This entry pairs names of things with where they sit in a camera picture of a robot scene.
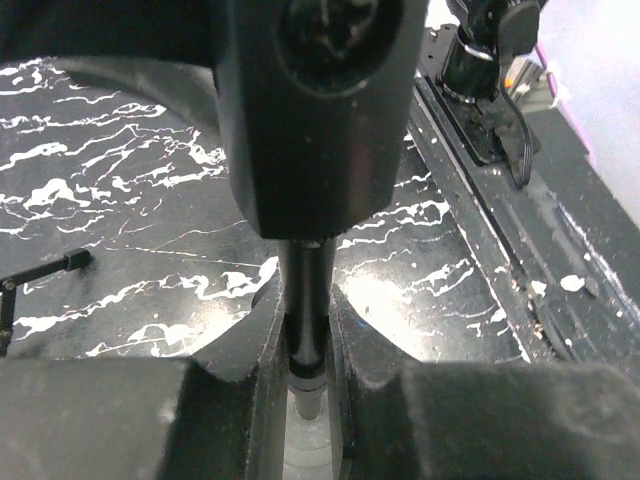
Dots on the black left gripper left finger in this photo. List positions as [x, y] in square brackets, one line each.
[219, 414]

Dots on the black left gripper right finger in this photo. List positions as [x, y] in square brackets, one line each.
[394, 417]

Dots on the black round-base stand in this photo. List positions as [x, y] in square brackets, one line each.
[312, 101]

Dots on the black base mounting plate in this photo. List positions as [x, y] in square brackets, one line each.
[561, 253]

